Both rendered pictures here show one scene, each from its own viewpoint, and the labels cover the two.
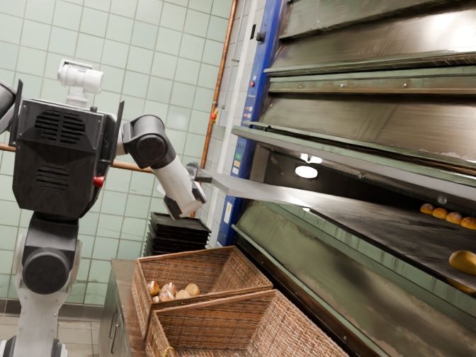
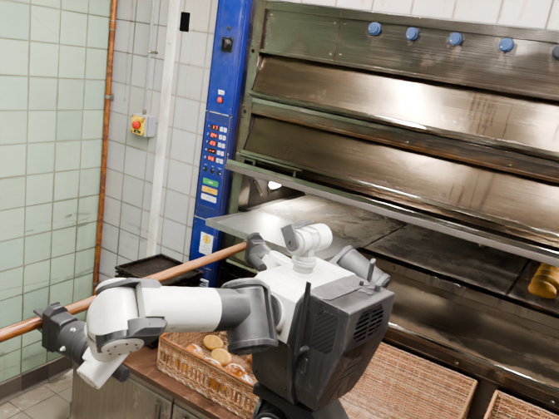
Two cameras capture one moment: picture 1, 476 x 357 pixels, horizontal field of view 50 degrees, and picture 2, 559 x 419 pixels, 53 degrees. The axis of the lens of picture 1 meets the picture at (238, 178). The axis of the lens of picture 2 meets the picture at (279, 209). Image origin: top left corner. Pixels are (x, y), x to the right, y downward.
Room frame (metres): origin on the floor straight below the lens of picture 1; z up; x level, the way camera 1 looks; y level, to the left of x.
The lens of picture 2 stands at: (0.56, 1.41, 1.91)
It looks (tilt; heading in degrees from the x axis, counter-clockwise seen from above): 16 degrees down; 319
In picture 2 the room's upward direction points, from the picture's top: 9 degrees clockwise
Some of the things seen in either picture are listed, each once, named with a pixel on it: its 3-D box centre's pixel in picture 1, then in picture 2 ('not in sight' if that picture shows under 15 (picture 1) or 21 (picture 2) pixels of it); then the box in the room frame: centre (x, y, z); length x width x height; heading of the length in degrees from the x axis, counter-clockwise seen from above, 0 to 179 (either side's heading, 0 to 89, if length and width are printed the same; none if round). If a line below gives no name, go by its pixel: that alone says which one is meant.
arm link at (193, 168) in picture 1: (185, 177); (257, 253); (2.03, 0.21, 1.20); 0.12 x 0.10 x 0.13; 163
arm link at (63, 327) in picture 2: not in sight; (66, 335); (1.75, 0.98, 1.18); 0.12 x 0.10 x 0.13; 18
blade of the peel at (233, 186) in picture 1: (250, 185); (284, 232); (2.20, -0.06, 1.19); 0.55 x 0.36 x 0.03; 18
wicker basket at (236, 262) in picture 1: (195, 286); (246, 345); (2.16, 0.08, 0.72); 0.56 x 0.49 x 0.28; 18
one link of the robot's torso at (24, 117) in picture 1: (65, 153); (313, 327); (1.42, 0.49, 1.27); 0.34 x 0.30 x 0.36; 100
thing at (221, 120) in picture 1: (220, 117); (142, 125); (3.09, 0.18, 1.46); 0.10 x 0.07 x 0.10; 19
